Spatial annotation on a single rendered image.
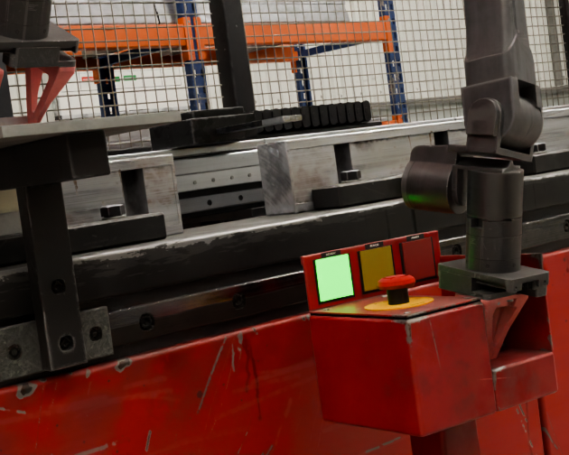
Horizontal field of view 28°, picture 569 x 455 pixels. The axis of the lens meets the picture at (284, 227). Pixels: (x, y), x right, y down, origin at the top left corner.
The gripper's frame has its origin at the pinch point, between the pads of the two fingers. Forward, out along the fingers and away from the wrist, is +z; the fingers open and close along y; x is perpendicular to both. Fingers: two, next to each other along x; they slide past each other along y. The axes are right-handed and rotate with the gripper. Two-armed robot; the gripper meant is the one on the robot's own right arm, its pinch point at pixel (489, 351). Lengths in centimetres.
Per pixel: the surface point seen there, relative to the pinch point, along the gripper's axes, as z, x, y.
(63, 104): 8, -196, 473
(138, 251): -11.5, 30.4, 20.7
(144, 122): -25.7, 36.0, 9.8
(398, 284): -8.2, 10.5, 3.2
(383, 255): -8.8, 3.4, 13.1
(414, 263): -7.4, -1.0, 12.6
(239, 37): -31, -53, 116
